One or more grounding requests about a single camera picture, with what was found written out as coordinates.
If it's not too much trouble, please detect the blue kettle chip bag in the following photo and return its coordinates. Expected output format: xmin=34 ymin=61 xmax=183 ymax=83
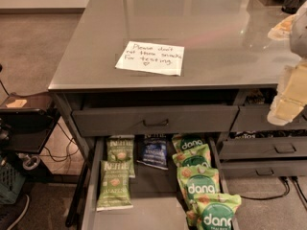
xmin=137 ymin=134 xmax=168 ymax=170

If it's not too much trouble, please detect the front green dang bag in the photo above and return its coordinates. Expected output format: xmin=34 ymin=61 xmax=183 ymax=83
xmin=186 ymin=194 xmax=242 ymax=230

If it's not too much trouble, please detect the top left grey drawer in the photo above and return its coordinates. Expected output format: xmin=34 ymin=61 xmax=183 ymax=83
xmin=72 ymin=105 xmax=238 ymax=137

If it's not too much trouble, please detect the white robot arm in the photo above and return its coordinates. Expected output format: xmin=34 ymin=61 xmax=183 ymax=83
xmin=267 ymin=2 xmax=307 ymax=126

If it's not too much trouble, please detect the grey metal drawer cabinet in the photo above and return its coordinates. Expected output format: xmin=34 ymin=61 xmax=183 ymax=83
xmin=49 ymin=0 xmax=307 ymax=230

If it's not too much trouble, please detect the middle right grey drawer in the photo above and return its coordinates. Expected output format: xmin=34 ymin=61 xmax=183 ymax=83
xmin=219 ymin=137 xmax=307 ymax=160

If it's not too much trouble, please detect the black floor cable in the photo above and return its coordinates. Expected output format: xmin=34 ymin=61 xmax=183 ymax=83
xmin=239 ymin=175 xmax=307 ymax=213

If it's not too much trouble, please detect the green jalapeno chip bag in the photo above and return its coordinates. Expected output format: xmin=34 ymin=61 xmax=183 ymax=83
xmin=97 ymin=161 xmax=132 ymax=211
xmin=106 ymin=135 xmax=135 ymax=178

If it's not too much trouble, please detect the open middle grey drawer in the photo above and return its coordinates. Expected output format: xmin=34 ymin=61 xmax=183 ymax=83
xmin=81 ymin=136 xmax=241 ymax=230

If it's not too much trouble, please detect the front green jalapeno chip bag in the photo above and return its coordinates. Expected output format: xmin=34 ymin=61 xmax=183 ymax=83
xmin=97 ymin=161 xmax=132 ymax=211

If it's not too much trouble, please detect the bottom right grey drawer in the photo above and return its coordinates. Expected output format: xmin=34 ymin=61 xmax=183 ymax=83
xmin=220 ymin=160 xmax=307 ymax=177

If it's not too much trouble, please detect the handwritten white paper note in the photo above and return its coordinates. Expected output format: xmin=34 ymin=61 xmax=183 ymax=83
xmin=115 ymin=41 xmax=184 ymax=76

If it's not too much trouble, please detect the green plastic crate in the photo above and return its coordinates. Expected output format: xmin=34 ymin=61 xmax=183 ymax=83
xmin=0 ymin=158 xmax=25 ymax=204

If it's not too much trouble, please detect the rear green dang bag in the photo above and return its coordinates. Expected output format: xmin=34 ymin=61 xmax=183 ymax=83
xmin=172 ymin=134 xmax=204 ymax=152

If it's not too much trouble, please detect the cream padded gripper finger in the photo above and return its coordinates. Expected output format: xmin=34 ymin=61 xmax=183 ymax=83
xmin=267 ymin=63 xmax=307 ymax=126
xmin=268 ymin=14 xmax=295 ymax=40

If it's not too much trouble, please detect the green dang bag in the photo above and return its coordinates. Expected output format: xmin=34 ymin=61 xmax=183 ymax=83
xmin=173 ymin=144 xmax=211 ymax=168
xmin=186 ymin=194 xmax=242 ymax=230
xmin=172 ymin=134 xmax=204 ymax=152
xmin=177 ymin=165 xmax=220 ymax=208

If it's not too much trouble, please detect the black side cart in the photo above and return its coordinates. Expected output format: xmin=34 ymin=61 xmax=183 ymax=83
xmin=0 ymin=92 xmax=60 ymax=182

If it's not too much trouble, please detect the top right grey drawer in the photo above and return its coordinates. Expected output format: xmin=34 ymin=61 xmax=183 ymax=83
xmin=231 ymin=104 xmax=307 ymax=132

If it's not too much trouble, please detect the rear green jalapeno chip bag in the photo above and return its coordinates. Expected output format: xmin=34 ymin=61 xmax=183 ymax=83
xmin=106 ymin=135 xmax=135 ymax=178

